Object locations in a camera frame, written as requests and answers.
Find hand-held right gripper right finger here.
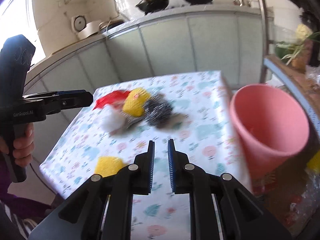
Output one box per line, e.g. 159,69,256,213
167,139,293,240

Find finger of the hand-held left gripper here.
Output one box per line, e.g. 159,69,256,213
22,89,87,100
43,91,93,115

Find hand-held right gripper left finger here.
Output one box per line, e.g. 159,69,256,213
29,140,156,240

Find red plastic wrapper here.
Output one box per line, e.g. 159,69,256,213
93,91,130,110

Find white foam and plastic wrap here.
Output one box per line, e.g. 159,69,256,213
100,105,125,130

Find yellow foam fruit net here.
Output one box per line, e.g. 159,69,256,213
94,156,125,177
122,87,152,117

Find steel wool scrubber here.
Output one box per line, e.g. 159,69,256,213
144,92,175,128

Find pink plastic bucket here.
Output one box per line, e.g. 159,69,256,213
229,84,310,179

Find person's left hand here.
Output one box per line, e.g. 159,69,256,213
0,124,35,157

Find floral bear print tablecloth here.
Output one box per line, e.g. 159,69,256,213
39,70,253,240

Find window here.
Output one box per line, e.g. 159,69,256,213
0,0,47,65

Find white rice cooker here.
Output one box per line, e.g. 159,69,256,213
71,16,102,40

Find dark electric cooker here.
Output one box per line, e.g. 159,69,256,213
99,20,124,33

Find green kitchen counter cabinets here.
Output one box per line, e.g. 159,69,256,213
24,6,265,120

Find person's purple clothing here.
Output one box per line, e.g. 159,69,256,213
0,159,59,240

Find black wok with lid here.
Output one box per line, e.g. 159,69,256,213
136,0,170,15

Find yellow packet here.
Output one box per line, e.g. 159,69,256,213
306,150,320,173

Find cardboard shelf liner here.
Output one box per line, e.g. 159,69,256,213
265,55,320,120

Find metal shelf rack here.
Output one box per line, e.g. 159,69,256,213
252,0,320,170

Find green onions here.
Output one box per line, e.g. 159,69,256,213
275,32,320,65

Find black blender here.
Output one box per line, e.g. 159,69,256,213
300,7,320,67

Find cauliflower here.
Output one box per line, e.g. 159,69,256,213
296,24,313,40

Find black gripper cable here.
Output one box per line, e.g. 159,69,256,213
27,164,58,197

